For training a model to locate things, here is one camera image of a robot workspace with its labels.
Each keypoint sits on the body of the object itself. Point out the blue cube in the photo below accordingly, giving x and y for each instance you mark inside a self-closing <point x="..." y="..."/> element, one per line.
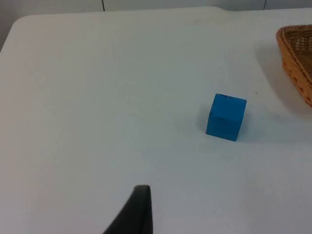
<point x="225" y="119"/>

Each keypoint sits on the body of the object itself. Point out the brown wicker basket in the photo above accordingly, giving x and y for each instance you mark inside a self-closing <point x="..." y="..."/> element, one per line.
<point x="298" y="53"/>

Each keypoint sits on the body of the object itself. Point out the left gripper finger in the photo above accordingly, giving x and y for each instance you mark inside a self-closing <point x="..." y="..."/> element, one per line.
<point x="139" y="214"/>

